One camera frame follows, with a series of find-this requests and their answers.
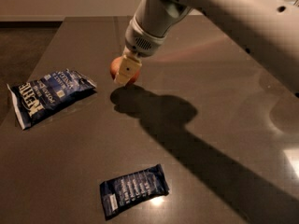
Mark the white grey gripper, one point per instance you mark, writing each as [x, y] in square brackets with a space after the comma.
[139, 40]

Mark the red apple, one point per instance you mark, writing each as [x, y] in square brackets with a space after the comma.
[116, 69]

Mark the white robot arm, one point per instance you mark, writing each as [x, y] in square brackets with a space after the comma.
[267, 30]

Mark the blue kettle chip bag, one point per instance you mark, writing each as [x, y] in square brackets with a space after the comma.
[39, 99]

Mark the dark blue snack packet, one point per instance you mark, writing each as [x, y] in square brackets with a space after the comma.
[123, 192]

